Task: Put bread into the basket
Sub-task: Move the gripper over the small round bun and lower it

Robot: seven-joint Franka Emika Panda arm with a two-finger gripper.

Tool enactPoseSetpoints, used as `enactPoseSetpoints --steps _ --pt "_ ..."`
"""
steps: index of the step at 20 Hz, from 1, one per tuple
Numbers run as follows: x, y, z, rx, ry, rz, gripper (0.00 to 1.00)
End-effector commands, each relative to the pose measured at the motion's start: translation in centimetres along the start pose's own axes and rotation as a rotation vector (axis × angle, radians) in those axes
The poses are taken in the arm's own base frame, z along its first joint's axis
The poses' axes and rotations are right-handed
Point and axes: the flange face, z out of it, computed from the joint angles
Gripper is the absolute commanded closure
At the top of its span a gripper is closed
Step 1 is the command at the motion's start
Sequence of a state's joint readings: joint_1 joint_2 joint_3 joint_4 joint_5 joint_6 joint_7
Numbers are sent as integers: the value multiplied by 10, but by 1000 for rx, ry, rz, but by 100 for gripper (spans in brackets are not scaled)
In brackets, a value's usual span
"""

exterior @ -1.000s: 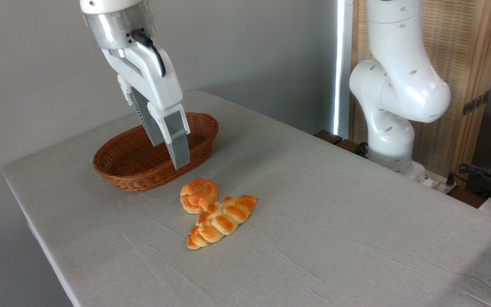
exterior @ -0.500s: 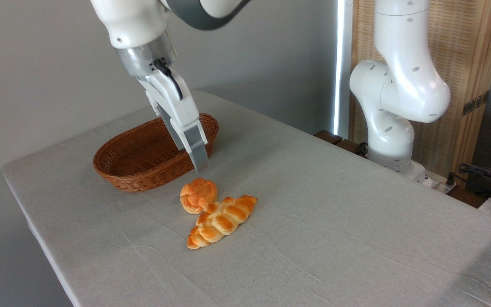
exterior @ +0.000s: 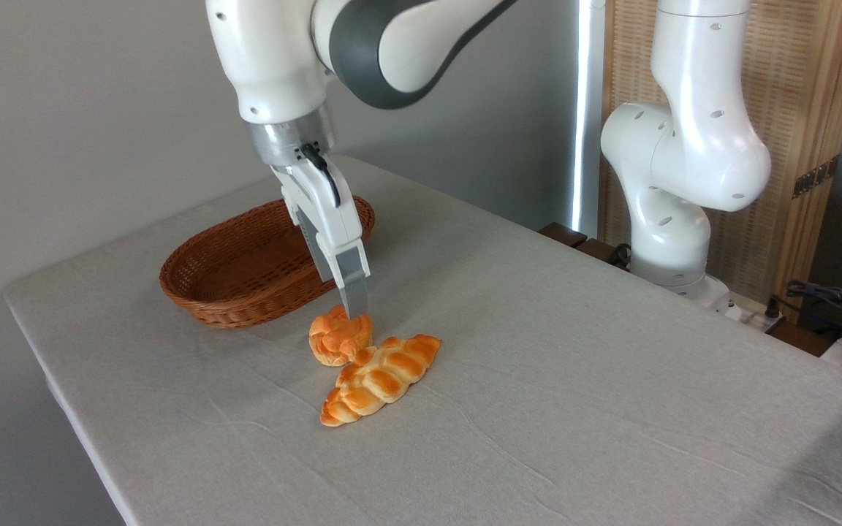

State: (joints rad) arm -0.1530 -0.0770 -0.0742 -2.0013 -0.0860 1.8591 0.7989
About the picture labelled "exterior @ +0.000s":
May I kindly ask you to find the dark brown wooden block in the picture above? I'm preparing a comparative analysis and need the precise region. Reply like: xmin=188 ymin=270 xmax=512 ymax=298
xmin=574 ymin=237 xmax=631 ymax=268
xmin=538 ymin=223 xmax=588 ymax=248

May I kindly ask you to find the wooden bamboo folding screen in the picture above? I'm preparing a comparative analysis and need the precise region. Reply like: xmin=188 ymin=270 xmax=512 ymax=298
xmin=600 ymin=0 xmax=842 ymax=322

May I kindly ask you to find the light grey tablecloth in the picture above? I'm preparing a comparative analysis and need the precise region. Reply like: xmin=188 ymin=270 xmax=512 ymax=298
xmin=3 ymin=153 xmax=842 ymax=526

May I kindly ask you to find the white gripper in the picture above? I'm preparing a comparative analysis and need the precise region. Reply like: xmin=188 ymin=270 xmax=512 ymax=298
xmin=270 ymin=156 xmax=373 ymax=321

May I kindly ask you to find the black cable bundle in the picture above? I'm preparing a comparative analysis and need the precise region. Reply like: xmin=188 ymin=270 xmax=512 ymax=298
xmin=767 ymin=280 xmax=842 ymax=344

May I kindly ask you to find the white power strip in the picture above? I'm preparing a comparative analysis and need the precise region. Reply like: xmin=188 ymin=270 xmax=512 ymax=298
xmin=727 ymin=294 xmax=787 ymax=334

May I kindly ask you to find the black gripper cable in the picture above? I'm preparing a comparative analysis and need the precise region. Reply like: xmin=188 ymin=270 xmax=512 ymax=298
xmin=300 ymin=143 xmax=342 ymax=208

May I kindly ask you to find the round knotted bread roll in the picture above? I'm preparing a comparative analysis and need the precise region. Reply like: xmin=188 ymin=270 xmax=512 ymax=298
xmin=308 ymin=305 xmax=374 ymax=367

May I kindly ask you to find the long braided bread loaf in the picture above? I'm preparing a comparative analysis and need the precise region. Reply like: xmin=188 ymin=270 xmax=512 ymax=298
xmin=319 ymin=334 xmax=442 ymax=427

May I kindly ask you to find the brown wicker oval basket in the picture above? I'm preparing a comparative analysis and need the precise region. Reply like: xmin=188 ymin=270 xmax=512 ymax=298
xmin=159 ymin=195 xmax=376 ymax=329

